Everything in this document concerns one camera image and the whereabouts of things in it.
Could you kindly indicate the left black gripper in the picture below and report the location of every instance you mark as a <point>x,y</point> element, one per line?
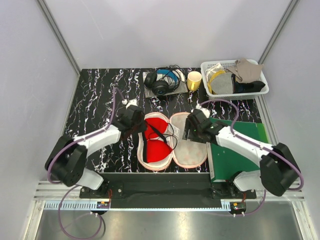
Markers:
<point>143,127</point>

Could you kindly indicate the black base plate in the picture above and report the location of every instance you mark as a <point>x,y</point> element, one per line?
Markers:
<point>165,191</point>

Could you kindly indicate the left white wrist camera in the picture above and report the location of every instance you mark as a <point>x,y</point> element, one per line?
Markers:
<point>128,103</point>

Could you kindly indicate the white packet in basket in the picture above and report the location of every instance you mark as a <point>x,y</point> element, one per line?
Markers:
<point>214,69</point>

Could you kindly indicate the yellow mug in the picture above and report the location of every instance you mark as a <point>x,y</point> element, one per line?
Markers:
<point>194,79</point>

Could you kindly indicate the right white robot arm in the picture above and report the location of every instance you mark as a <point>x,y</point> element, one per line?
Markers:
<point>277,171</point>

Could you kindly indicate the black cloth in basket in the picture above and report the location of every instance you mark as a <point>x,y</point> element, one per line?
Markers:
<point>252,87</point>

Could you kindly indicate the red bra with black straps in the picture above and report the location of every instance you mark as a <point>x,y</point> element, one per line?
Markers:
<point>156,147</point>

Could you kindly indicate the green binder folder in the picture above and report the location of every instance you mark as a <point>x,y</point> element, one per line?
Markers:
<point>224,162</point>

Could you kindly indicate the grey cloth in basket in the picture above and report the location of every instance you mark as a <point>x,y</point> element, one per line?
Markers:
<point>223,84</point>

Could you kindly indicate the yellow cloth in basket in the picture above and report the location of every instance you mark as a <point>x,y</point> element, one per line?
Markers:
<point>210,76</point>

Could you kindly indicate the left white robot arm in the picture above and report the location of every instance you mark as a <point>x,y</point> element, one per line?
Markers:
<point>67,162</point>

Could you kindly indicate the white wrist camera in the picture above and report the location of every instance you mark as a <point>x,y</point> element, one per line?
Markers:
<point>204,110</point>
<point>128,103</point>

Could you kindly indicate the beige cloth in basket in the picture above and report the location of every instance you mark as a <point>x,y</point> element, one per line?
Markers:
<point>245,71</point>

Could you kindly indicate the grey book under headphones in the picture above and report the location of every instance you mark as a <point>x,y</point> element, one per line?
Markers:
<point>148,93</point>

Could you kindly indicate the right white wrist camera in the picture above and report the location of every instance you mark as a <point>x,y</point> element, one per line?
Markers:
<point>204,110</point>

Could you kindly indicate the black over-ear headphones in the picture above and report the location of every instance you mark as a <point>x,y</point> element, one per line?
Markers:
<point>164,80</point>

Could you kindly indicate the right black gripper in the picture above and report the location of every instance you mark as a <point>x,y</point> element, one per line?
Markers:
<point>188,126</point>

